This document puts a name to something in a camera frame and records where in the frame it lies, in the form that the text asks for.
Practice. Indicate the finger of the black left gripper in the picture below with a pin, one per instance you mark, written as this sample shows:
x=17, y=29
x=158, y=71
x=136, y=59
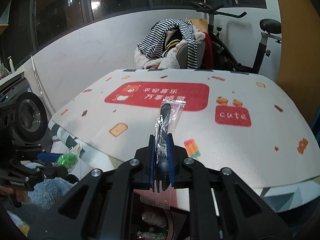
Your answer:
x=51, y=172

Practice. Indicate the orange wooden door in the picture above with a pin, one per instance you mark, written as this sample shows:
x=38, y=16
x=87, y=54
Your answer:
x=298, y=73

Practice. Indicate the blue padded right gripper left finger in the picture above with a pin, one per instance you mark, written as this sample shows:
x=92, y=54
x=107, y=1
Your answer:
x=151, y=148

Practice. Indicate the red garment on chair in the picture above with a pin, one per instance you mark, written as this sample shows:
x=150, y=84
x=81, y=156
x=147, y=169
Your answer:
x=207, y=61

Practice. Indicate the green snack packet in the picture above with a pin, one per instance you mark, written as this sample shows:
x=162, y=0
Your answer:
x=69, y=159

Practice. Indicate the washing machine with round door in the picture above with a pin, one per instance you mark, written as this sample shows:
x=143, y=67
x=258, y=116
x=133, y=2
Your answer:
x=23, y=114

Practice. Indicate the brown round trash bin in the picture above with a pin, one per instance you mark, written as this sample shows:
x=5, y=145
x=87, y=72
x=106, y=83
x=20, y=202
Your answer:
x=151, y=222

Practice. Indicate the chair piled with clothes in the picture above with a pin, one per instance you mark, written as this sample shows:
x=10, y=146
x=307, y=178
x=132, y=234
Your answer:
x=172, y=47

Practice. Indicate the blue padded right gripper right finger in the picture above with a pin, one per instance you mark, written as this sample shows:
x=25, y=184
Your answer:
x=170, y=159

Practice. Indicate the dark window with frame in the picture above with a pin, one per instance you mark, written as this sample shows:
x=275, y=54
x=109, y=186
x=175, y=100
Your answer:
x=34, y=24

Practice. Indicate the black exercise bike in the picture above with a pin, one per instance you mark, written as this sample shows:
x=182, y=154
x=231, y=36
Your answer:
x=243, y=41

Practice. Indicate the person's left hand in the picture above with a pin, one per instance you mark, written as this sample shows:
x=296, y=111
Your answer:
x=20, y=195

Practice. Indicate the grey fluffy rug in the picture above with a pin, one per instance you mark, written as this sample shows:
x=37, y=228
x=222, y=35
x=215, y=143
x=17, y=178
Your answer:
x=44, y=196

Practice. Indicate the black plastic cutlery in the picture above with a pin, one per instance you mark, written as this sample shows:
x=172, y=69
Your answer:
x=169, y=114

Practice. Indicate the black white striped shirt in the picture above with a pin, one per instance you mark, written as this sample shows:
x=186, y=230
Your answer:
x=170, y=37

